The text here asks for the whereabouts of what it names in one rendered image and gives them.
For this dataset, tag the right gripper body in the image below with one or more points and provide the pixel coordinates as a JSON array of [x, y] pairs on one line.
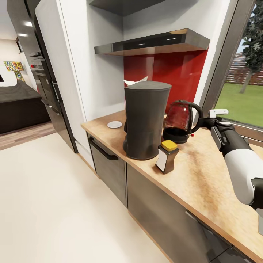
[[204, 122]]

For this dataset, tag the dishwasher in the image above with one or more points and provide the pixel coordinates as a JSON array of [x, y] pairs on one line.
[[109, 167]]

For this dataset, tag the bottle of coffee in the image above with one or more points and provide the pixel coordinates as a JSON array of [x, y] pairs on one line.
[[167, 153]]

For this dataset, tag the oven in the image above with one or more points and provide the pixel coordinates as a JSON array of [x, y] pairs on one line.
[[44, 77]]

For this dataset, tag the saucer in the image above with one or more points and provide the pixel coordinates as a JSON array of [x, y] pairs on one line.
[[114, 124]]

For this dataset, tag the paper coffee filter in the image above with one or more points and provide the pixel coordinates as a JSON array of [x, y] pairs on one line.
[[131, 82]]

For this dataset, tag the electric kettle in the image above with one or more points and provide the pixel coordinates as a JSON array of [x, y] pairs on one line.
[[179, 121]]

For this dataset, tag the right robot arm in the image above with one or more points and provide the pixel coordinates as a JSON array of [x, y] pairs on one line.
[[245, 167]]

